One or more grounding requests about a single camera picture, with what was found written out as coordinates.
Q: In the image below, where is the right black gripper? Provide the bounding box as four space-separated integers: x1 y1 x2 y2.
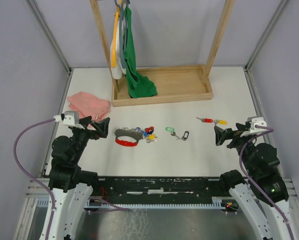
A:
213 122 257 174

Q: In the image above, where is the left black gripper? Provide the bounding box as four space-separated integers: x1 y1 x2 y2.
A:
71 115 110 163

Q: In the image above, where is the grey key holder with rings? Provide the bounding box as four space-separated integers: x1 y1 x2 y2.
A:
112 126 159 148

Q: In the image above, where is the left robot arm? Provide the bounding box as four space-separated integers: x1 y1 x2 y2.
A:
40 111 110 240

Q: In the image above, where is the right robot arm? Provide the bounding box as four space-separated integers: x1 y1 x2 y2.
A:
214 117 298 240

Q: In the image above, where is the yellow tag key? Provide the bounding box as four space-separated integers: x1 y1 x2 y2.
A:
213 119 228 126

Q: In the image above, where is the pink folded cloth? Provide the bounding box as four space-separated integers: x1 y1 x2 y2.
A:
67 91 111 122

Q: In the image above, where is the red tag key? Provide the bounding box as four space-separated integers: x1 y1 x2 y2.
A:
196 117 214 123

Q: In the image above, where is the black tag key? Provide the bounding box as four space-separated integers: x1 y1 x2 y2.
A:
179 130 189 141

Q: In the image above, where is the white hanging garment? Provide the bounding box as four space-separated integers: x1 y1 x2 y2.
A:
110 24 127 80

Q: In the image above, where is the green tag key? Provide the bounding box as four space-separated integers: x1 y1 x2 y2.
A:
165 127 179 138

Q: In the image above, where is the green hanging garment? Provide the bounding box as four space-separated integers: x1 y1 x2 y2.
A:
123 6 158 99

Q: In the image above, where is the wooden clothes rack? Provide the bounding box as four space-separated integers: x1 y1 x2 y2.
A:
89 0 237 108

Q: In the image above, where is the grey clothes hanger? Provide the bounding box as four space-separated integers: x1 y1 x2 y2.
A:
114 0 130 74

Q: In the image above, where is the yellow clothes hanger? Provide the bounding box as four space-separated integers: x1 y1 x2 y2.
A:
111 6 120 68

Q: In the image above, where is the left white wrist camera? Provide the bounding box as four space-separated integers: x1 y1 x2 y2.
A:
61 111 80 127

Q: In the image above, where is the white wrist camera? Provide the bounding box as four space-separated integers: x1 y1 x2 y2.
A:
241 116 267 137
61 111 80 127

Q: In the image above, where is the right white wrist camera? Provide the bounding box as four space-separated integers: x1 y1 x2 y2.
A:
241 116 267 137

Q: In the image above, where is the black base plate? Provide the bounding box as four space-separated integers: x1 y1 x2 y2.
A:
92 176 232 201

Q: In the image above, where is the grey cable duct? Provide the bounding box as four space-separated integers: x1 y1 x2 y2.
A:
36 196 233 208

